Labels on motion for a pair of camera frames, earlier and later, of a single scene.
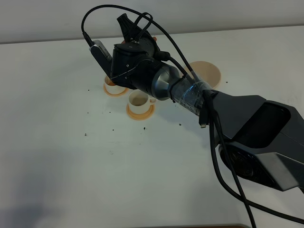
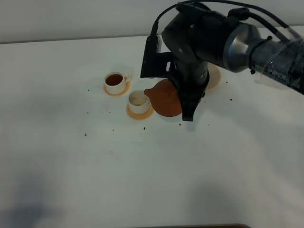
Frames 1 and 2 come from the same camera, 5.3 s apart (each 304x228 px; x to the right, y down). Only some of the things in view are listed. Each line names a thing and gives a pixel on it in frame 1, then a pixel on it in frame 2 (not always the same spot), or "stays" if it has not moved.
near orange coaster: (140, 117) stays
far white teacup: (112, 88) stays
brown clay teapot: (146, 41) → (165, 98)
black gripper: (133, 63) → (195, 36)
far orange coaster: (120, 94) stays
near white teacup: (139, 101) stays
